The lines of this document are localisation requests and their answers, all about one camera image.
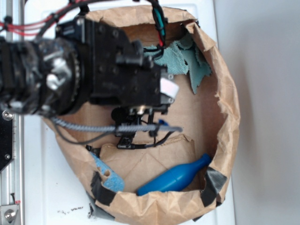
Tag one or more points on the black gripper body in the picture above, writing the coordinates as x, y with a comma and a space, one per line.
113, 70

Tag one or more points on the teal cloth rag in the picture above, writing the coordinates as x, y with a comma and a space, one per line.
183, 57

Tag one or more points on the blue sponge piece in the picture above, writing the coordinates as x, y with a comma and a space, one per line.
112, 181

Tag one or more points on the blue plastic bottle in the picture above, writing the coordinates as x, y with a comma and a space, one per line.
176, 178

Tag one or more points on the brown paper bag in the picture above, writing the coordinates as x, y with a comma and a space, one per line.
210, 120

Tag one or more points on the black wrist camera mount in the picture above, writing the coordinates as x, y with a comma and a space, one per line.
128, 124

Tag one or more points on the aluminium extrusion rail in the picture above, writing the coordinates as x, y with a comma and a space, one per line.
12, 209

